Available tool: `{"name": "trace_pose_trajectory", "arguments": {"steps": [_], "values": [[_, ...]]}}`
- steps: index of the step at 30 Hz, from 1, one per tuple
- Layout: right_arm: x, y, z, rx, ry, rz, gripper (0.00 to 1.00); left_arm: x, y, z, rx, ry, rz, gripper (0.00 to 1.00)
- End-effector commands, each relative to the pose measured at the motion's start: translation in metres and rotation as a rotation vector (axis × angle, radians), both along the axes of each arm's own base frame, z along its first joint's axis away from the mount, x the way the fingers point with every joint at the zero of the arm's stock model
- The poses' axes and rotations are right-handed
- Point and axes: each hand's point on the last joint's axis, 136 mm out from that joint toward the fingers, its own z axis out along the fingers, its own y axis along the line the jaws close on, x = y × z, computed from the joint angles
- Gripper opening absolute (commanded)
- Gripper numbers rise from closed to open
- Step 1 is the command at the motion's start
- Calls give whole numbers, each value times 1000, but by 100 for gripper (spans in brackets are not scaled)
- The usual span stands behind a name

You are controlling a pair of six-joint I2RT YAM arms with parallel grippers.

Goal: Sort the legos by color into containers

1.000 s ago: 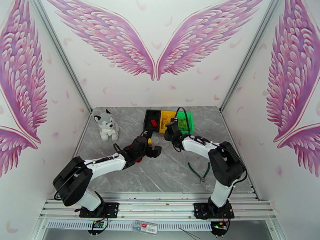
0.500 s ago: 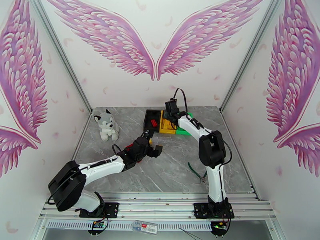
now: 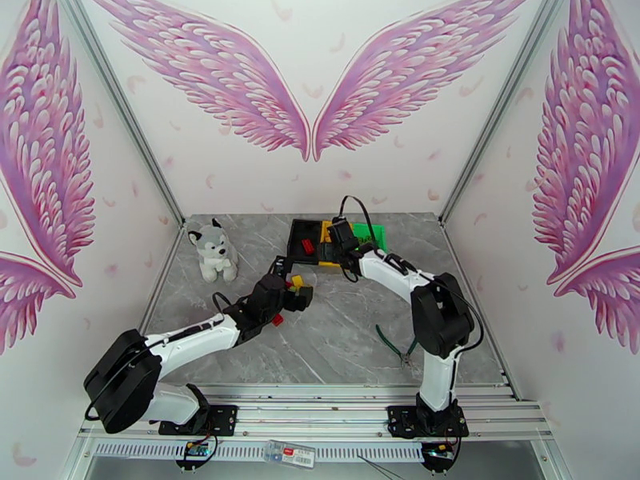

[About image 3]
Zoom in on yellow plastic bin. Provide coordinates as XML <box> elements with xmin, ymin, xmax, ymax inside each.
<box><xmin>318</xmin><ymin>221</ymin><xmax>356</xmax><ymax>270</ymax></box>

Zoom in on black plastic bin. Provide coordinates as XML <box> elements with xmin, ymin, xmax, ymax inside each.
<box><xmin>286</xmin><ymin>218</ymin><xmax>323</xmax><ymax>266</ymax></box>

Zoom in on green plastic bin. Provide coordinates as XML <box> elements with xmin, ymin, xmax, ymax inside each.
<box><xmin>351</xmin><ymin>222</ymin><xmax>389</xmax><ymax>260</ymax></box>

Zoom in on grey white husky plush toy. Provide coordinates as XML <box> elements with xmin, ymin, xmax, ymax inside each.
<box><xmin>187</xmin><ymin>217</ymin><xmax>240</xmax><ymax>286</ymax></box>

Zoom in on clear label card holder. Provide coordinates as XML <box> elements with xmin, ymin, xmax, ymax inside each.
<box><xmin>263</xmin><ymin>439</ymin><xmax>318</xmax><ymax>469</ymax></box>

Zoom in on thin metal tweezers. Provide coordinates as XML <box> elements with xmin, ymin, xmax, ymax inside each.
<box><xmin>357</xmin><ymin>454</ymin><xmax>403</xmax><ymax>480</ymax></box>

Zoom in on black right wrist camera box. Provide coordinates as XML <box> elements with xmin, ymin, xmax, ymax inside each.
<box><xmin>330</xmin><ymin>219</ymin><xmax>358</xmax><ymax>250</ymax></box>

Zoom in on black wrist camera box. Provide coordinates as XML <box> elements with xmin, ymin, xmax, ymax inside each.
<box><xmin>330</xmin><ymin>219</ymin><xmax>358</xmax><ymax>250</ymax></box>
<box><xmin>270</xmin><ymin>254</ymin><xmax>297</xmax><ymax>278</ymax></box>

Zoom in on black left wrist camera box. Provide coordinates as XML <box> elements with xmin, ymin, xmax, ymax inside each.
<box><xmin>270</xmin><ymin>254</ymin><xmax>297</xmax><ymax>278</ymax></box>

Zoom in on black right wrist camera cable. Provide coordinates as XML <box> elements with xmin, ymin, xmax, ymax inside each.
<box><xmin>338</xmin><ymin>194</ymin><xmax>397</xmax><ymax>266</ymax></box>

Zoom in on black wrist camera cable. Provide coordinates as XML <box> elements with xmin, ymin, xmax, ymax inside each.
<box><xmin>338</xmin><ymin>194</ymin><xmax>397</xmax><ymax>266</ymax></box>
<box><xmin>211</xmin><ymin>291</ymin><xmax>239</xmax><ymax>318</ymax></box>

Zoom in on black left wrist camera cable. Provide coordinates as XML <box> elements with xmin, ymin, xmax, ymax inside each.
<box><xmin>211</xmin><ymin>291</ymin><xmax>239</xmax><ymax>318</ymax></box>

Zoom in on green-handled pliers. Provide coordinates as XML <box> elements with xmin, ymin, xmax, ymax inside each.
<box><xmin>374</xmin><ymin>324</ymin><xmax>420</xmax><ymax>370</ymax></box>

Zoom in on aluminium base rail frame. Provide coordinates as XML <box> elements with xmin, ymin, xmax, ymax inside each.
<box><xmin>77</xmin><ymin>383</ymin><xmax>556</xmax><ymax>443</ymax></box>

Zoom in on perforated white cable tray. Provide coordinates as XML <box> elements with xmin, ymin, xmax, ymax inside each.
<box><xmin>92</xmin><ymin>439</ymin><xmax>426</xmax><ymax>458</ymax></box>

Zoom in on aluminium frame post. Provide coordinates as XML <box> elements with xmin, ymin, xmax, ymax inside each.
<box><xmin>54</xmin><ymin>0</ymin><xmax>187</xmax><ymax>228</ymax></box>
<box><xmin>438</xmin><ymin>0</ymin><xmax>567</xmax><ymax>228</ymax></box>

